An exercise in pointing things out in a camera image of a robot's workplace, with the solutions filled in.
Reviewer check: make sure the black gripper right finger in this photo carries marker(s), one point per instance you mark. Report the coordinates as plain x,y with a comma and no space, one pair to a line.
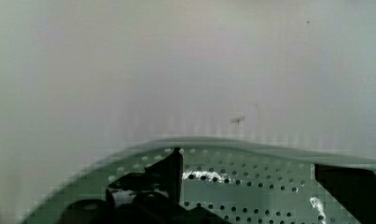
353,188

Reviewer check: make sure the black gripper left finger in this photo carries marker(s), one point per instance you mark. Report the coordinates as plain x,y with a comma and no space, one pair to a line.
150,197

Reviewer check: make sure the green plastic strainer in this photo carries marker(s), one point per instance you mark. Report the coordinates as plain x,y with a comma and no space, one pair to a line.
244,183

